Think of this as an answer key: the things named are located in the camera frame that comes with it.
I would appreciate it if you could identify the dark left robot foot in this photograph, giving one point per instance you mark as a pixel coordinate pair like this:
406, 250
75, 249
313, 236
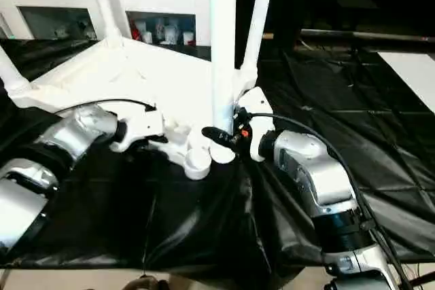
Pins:
144, 283

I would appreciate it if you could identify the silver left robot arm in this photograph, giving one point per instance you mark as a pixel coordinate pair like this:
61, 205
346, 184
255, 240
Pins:
47, 161

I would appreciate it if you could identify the white plastic table top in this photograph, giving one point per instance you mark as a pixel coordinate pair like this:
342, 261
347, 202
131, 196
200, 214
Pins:
149, 79

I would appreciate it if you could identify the white board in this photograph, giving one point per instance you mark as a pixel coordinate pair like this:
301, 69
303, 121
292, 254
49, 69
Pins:
411, 76

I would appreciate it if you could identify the black plastic mat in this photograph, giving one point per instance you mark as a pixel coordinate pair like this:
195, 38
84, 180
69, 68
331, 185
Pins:
380, 168

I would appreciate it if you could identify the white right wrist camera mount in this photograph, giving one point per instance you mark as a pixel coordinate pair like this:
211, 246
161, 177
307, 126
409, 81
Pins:
255, 110

